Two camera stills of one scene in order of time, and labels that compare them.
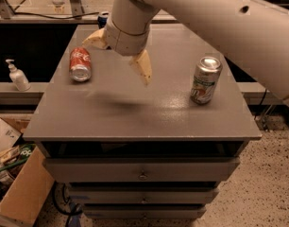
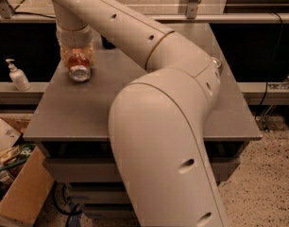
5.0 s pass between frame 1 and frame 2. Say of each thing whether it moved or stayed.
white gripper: moved
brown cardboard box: stayed
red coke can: stayed
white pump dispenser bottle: stayed
